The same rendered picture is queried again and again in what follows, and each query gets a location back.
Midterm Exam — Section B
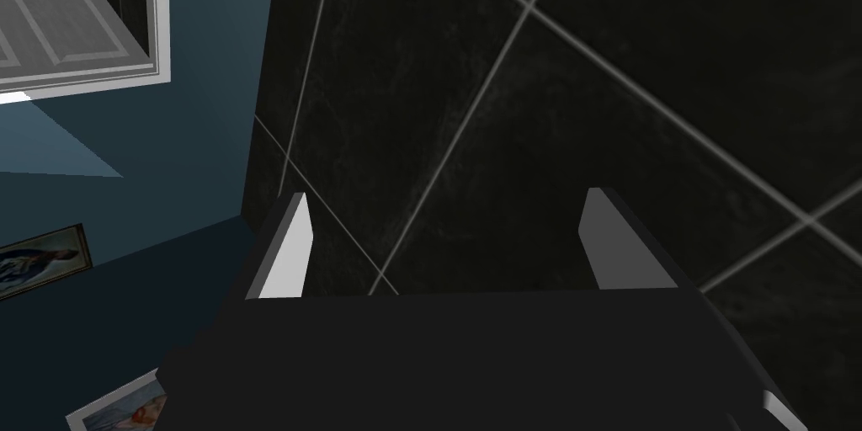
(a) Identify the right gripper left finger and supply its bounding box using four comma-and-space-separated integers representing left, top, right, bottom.
244, 191, 314, 301

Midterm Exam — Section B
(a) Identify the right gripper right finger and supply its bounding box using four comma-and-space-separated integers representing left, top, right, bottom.
577, 186, 701, 295

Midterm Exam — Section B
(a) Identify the white panelled door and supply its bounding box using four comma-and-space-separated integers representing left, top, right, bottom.
0, 0, 157, 79

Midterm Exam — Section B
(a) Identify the white framed wall picture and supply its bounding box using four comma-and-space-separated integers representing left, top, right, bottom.
65, 367, 168, 431

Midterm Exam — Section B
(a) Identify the dark framed wall picture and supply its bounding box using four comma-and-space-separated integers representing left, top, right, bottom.
0, 222, 93, 302

